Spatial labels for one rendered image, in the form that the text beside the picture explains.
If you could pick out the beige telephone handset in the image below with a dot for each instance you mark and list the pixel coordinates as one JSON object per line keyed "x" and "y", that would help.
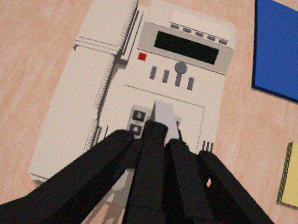
{"x": 71, "y": 125}

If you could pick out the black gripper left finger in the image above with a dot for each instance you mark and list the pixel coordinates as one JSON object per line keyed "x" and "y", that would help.
{"x": 71, "y": 194}

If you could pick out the beige desk phone body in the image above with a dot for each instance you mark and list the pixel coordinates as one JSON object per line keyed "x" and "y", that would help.
{"x": 178, "y": 56}

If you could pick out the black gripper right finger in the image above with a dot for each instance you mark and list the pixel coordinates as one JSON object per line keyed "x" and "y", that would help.
{"x": 183, "y": 197}

